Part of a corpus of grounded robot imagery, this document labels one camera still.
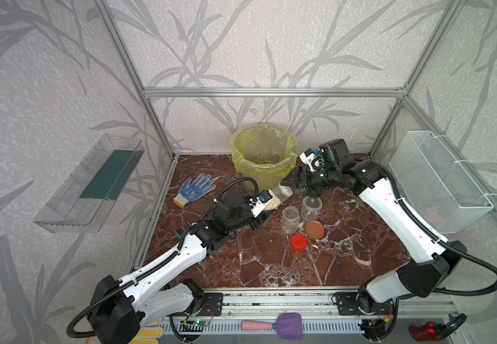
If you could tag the brown-lidded oatmeal jar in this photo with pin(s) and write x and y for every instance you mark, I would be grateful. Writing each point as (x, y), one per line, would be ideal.
(311, 208)

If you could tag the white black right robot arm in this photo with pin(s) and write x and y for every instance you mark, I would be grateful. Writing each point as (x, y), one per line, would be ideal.
(432, 257)

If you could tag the clear plastic wall shelf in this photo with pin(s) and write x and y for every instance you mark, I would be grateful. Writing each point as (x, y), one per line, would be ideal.
(86, 198)

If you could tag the white wire mesh basket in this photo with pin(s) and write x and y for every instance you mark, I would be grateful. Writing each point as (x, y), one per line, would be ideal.
(430, 175)

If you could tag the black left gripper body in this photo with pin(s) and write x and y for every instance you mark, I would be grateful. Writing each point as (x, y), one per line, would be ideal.
(243, 218)

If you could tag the blue dotted white work glove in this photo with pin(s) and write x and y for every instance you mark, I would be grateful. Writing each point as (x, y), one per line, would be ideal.
(192, 190)

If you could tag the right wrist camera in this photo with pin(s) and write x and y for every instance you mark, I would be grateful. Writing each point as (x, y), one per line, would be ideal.
(313, 159)

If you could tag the red black handheld tool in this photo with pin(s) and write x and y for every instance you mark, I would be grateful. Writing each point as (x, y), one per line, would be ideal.
(431, 331)

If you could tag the blue wooden-handled garden fork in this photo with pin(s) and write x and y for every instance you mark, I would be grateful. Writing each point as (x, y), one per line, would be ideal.
(182, 230)

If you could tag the clear plastic jar lid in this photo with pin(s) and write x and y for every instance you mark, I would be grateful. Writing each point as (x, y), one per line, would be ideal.
(282, 192)

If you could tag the red jar lid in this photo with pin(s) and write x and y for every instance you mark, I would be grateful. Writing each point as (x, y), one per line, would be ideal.
(298, 242)

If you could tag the red-lidded oatmeal jar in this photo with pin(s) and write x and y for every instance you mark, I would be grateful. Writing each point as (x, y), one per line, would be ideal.
(290, 219)

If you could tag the purple pink-handled scoop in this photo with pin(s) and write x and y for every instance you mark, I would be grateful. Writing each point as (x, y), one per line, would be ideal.
(288, 326)

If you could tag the small oatmeal jar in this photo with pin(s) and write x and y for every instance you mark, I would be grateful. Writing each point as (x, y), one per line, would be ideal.
(273, 203)

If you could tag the brown jar lid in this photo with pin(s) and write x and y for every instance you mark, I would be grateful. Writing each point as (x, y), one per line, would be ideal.
(314, 230)

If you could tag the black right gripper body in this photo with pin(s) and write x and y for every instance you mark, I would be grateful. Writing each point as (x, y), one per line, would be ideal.
(316, 180)

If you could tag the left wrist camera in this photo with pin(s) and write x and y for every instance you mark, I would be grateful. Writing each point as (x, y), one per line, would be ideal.
(259, 203)

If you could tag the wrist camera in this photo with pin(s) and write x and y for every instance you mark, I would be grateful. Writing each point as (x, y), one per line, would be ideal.
(313, 159)
(259, 203)

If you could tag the pink item in basket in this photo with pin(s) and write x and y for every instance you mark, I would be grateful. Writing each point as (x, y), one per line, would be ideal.
(433, 216)

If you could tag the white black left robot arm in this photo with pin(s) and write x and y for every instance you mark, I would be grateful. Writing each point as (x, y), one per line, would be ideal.
(121, 307)

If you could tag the yellow dotted glove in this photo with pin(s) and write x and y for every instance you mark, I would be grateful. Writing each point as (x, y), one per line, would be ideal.
(148, 336)

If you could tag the yellow plastic bin liner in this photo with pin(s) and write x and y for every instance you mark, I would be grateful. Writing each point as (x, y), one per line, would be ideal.
(264, 147)

